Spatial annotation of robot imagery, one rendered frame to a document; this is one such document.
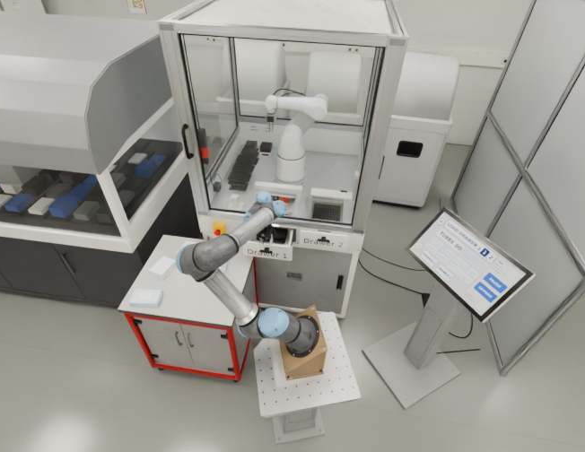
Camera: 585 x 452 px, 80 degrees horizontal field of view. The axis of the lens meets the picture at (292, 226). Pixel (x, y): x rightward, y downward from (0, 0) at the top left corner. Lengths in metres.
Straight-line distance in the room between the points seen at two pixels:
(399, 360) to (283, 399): 1.22
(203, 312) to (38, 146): 1.12
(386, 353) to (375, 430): 0.50
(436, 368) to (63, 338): 2.66
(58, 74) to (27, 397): 1.99
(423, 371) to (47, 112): 2.62
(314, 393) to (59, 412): 1.71
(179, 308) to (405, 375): 1.55
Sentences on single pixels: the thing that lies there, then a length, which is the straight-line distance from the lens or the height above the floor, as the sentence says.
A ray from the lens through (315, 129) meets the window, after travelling 1.72.
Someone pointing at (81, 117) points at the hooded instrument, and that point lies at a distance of 1.87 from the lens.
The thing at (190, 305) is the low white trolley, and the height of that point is 0.76.
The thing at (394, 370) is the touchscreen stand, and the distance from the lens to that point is 2.65.
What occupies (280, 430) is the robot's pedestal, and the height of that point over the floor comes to 0.02.
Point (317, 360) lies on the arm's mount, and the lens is 1.61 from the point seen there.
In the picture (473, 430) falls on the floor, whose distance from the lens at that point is 2.71.
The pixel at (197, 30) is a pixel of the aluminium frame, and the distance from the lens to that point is 1.69.
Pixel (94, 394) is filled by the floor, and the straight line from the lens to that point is 2.79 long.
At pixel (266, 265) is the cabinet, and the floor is 0.55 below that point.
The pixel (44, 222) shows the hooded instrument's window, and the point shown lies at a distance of 2.47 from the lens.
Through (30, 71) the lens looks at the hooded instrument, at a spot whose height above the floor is 1.75.
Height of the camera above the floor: 2.33
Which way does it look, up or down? 42 degrees down
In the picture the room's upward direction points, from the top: 2 degrees clockwise
